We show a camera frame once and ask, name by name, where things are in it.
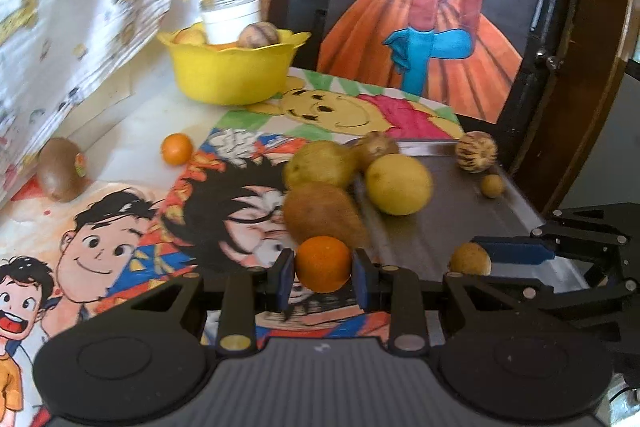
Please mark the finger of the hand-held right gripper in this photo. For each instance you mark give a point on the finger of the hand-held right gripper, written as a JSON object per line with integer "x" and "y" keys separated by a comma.
{"x": 550, "y": 294}
{"x": 520, "y": 252}

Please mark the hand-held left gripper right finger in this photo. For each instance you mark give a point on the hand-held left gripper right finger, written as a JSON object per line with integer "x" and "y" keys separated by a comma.
{"x": 361, "y": 279}

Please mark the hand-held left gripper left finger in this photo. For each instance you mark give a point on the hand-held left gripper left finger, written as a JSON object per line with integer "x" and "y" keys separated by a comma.
{"x": 286, "y": 279}

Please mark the small orange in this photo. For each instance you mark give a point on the small orange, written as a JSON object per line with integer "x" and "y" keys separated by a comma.
{"x": 176, "y": 149}
{"x": 322, "y": 264}

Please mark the brown longan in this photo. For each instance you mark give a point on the brown longan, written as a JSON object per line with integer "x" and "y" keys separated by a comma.
{"x": 469, "y": 258}
{"x": 492, "y": 185}

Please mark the metal tray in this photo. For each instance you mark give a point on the metal tray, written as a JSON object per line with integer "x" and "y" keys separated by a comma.
{"x": 450, "y": 217}

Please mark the yellow lemon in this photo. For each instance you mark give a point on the yellow lemon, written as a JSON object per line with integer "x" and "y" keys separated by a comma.
{"x": 397, "y": 184}

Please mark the large striped melon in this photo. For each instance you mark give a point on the large striped melon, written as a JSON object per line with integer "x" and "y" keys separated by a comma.
{"x": 476, "y": 151}

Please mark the yellow-brown pear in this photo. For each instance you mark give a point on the yellow-brown pear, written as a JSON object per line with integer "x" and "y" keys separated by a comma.
{"x": 317, "y": 164}

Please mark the round brown spotted fruit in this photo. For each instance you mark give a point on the round brown spotted fruit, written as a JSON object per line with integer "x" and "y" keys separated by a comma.
{"x": 377, "y": 148}

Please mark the brown kiwi with sticker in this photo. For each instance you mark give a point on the brown kiwi with sticker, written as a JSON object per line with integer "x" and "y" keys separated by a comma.
{"x": 60, "y": 172}

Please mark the yellow bear drawing sheet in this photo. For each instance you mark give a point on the yellow bear drawing sheet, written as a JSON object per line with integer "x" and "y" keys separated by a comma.
{"x": 325, "y": 107}

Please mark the colourful cartoon drawing mat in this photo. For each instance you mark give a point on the colourful cartoon drawing mat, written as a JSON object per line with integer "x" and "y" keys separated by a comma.
{"x": 100, "y": 247}

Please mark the metal door knob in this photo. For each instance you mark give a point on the metal door knob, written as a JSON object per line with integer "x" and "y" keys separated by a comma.
{"x": 552, "y": 63}

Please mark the yellow plastic bowl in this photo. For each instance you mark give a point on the yellow plastic bowl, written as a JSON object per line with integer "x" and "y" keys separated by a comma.
{"x": 230, "y": 74}

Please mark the small striped melon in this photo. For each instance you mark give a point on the small striped melon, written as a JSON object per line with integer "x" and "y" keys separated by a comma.
{"x": 257, "y": 34}

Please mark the small yellow fruit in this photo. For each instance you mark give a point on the small yellow fruit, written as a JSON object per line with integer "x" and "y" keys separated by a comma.
{"x": 190, "y": 37}

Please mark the white jar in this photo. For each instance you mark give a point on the white jar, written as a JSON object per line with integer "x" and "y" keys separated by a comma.
{"x": 230, "y": 19}

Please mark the white cartoon printed blanket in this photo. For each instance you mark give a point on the white cartoon printed blanket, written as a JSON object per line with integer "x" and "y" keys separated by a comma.
{"x": 75, "y": 32}

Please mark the brown wooden door frame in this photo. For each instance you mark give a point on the brown wooden door frame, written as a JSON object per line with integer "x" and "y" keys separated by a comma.
{"x": 590, "y": 82}

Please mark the wall poster orange dress figure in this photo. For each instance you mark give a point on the wall poster orange dress figure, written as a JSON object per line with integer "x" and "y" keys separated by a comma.
{"x": 450, "y": 57}

